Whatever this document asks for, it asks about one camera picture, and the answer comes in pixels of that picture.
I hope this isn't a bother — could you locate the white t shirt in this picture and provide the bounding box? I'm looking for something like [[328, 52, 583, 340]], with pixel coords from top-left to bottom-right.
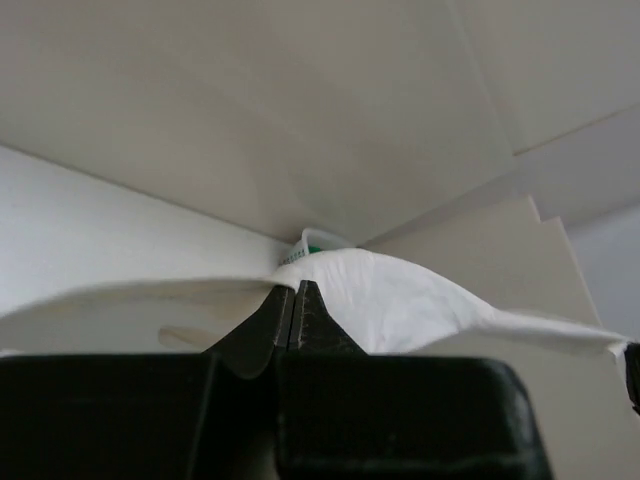
[[1, 249, 630, 356]]

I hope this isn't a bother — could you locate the white plastic basket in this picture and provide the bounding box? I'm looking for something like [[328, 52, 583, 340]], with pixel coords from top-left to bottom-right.
[[279, 228, 355, 265]]

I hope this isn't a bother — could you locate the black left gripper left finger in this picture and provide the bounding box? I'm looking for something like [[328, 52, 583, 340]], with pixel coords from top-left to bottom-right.
[[1, 287, 294, 479]]

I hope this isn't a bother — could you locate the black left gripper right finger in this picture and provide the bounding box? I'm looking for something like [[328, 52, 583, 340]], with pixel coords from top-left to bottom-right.
[[277, 281, 553, 479]]

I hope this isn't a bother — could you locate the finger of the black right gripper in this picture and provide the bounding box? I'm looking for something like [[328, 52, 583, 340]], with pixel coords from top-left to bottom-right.
[[623, 342, 640, 415]]

